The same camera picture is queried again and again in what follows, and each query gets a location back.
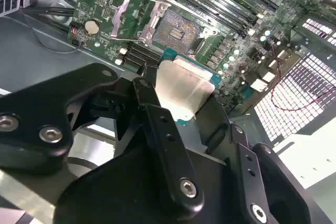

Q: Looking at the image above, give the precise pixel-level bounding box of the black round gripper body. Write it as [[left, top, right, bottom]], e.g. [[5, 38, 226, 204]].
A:
[[55, 144, 249, 224]]

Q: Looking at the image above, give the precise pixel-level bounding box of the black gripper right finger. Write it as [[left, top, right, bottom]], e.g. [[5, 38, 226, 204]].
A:
[[195, 94, 316, 224]]

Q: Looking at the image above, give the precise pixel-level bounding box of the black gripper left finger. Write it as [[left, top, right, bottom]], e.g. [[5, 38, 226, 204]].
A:
[[0, 62, 205, 216]]

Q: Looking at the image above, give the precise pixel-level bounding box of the silver topped green CPU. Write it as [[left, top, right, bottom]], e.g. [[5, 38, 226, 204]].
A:
[[154, 47, 223, 128]]

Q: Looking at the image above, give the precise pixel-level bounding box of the metal socket cover frame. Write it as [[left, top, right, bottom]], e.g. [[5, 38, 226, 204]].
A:
[[110, 0, 170, 45]]

